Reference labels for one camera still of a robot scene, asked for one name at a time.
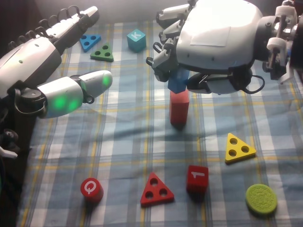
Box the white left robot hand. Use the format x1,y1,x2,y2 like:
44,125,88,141
0,6,114,119

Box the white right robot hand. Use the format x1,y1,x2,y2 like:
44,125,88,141
146,0,265,95

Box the blue block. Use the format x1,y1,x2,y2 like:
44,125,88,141
168,69,190,93

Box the tall red block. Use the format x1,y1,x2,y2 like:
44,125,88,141
169,91,190,126

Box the blue triangle with three holes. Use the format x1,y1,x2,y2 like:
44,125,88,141
80,34,102,53

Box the green triangle with three holes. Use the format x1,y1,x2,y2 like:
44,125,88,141
89,42,115,63

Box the teal cube with letter K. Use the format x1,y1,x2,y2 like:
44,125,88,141
126,28,147,53

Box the yellow triangle with three holes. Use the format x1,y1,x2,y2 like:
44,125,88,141
224,132,258,165

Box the blue plaid cloth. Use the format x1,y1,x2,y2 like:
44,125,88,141
16,20,303,227

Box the red cylinder with letter Q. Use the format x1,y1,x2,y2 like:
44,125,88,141
80,177,105,203

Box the red cube with number 1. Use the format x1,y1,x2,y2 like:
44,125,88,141
186,165,210,198

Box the red triangle with three holes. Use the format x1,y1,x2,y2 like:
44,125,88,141
140,172,175,208

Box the green round cookie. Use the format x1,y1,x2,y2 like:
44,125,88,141
245,183,278,216

